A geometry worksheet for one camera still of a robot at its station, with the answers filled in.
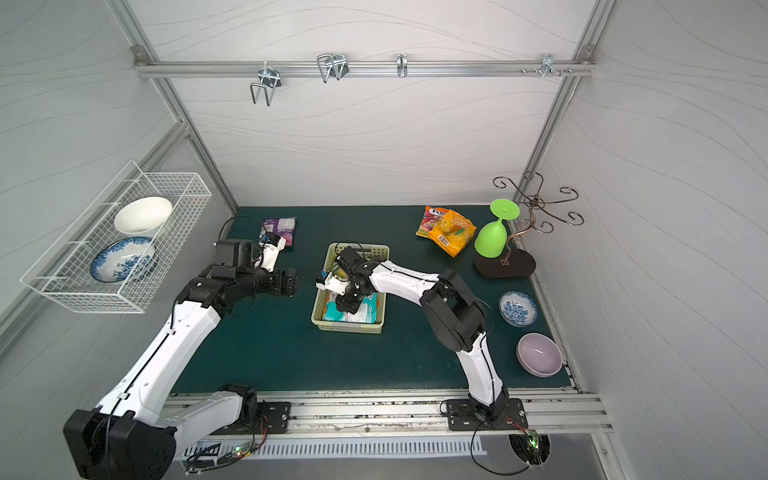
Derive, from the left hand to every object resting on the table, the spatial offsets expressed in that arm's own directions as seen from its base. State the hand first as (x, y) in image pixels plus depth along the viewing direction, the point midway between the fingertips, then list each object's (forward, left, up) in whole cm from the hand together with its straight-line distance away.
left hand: (291, 273), depth 78 cm
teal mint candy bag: (-4, -19, -14) cm, 24 cm away
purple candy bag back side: (+31, +15, -17) cm, 39 cm away
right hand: (0, -11, -16) cm, 20 cm away
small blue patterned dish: (+1, -67, -20) cm, 70 cm away
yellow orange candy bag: (+29, -49, -15) cm, 59 cm away
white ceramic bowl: (+8, +36, +13) cm, 39 cm away
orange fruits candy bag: (+38, -41, -18) cm, 59 cm away
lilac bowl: (-14, -68, -19) cm, 72 cm away
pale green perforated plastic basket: (+17, -20, -13) cm, 29 cm away
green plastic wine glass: (+11, -55, +3) cm, 56 cm away
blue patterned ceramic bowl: (-6, +32, +13) cm, 35 cm away
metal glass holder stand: (+19, -72, -20) cm, 77 cm away
